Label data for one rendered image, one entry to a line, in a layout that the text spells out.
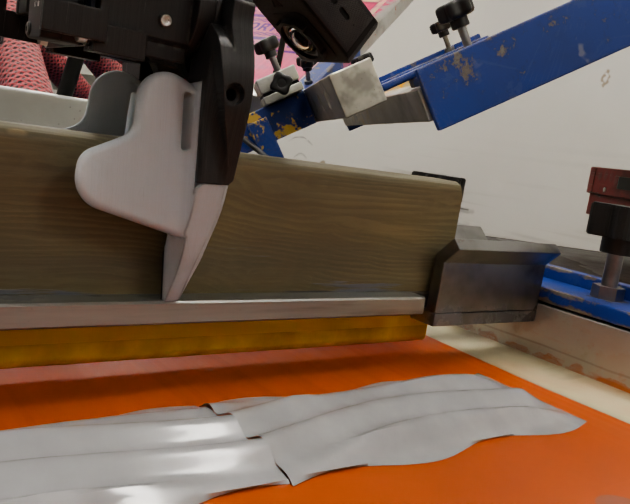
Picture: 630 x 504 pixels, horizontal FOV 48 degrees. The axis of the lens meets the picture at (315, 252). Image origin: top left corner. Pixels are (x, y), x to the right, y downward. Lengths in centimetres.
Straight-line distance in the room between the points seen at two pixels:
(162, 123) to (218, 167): 3
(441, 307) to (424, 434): 13
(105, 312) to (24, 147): 7
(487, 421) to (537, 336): 16
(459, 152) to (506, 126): 24
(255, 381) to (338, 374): 5
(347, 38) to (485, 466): 20
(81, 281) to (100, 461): 9
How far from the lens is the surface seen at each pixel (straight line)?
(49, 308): 29
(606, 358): 46
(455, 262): 41
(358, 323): 40
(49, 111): 58
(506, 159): 273
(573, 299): 47
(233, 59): 28
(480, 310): 44
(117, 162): 28
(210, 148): 28
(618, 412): 41
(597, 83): 257
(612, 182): 137
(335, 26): 34
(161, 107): 29
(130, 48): 28
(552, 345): 48
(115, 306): 30
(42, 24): 27
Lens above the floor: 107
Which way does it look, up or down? 9 degrees down
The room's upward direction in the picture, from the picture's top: 9 degrees clockwise
